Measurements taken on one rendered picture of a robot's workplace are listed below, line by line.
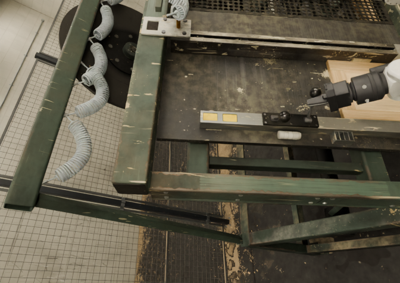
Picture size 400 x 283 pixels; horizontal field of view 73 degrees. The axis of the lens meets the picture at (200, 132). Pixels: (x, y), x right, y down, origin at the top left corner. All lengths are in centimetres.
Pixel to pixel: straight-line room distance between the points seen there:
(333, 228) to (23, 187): 142
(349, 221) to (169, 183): 101
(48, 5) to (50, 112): 649
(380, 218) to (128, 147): 116
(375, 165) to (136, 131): 86
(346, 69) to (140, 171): 95
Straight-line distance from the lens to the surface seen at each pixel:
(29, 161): 127
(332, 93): 93
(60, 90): 143
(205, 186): 84
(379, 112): 125
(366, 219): 154
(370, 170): 116
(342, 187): 97
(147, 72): 100
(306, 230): 170
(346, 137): 111
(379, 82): 95
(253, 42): 119
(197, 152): 97
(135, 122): 88
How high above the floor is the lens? 216
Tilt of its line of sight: 29 degrees down
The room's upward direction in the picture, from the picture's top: 70 degrees counter-clockwise
